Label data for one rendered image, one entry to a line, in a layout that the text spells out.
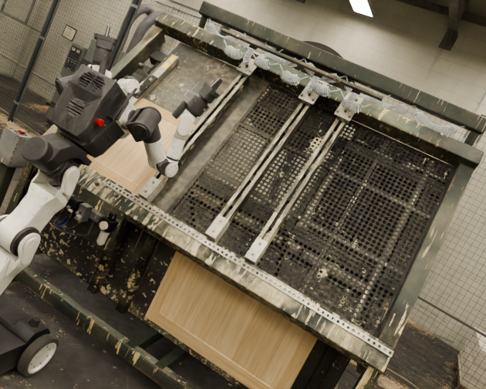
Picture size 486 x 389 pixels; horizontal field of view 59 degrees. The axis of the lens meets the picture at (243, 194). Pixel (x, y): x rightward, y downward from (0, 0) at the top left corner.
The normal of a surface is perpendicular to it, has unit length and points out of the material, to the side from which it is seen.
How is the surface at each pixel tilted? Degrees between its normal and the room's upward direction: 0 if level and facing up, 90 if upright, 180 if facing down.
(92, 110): 82
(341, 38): 90
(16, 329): 45
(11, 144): 90
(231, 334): 90
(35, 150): 67
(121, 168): 57
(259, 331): 90
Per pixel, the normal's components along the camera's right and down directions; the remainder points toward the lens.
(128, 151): -0.02, -0.48
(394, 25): -0.43, -0.06
